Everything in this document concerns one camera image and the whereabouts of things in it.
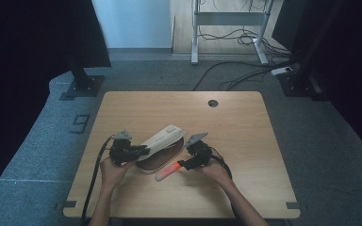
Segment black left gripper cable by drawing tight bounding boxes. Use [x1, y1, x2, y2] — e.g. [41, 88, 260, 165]
[80, 135, 115, 226]

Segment black curtain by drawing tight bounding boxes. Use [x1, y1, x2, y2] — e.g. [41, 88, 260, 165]
[0, 0, 112, 202]
[271, 0, 362, 158]

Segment white metal desk frame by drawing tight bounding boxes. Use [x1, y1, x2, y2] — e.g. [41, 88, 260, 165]
[190, 0, 276, 66]

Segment person's right hand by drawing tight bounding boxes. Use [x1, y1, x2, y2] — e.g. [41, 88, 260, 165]
[196, 158, 234, 188]

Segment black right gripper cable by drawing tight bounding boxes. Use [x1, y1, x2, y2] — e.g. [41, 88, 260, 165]
[208, 146, 239, 219]

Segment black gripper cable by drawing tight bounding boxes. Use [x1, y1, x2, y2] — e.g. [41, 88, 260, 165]
[80, 135, 115, 226]
[208, 146, 239, 219]

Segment person's left hand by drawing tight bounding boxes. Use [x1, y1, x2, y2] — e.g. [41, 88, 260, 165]
[99, 156, 136, 192]

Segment beige pencil case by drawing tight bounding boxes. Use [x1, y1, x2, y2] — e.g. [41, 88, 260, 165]
[136, 123, 187, 174]

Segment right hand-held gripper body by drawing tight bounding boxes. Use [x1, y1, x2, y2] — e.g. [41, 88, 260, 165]
[185, 132, 214, 168]

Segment black stand with base plate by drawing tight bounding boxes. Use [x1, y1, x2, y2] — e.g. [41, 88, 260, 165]
[59, 53, 106, 102]
[276, 0, 328, 102]

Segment orange highlighter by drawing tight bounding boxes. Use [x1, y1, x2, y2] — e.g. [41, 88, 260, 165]
[155, 160, 183, 183]

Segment white power strip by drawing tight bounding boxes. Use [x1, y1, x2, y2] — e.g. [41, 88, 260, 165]
[271, 66, 294, 76]

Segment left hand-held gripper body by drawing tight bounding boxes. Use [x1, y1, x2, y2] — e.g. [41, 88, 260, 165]
[108, 129, 135, 167]

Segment black floor cables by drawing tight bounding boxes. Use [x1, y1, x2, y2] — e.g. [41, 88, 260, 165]
[191, 0, 298, 92]

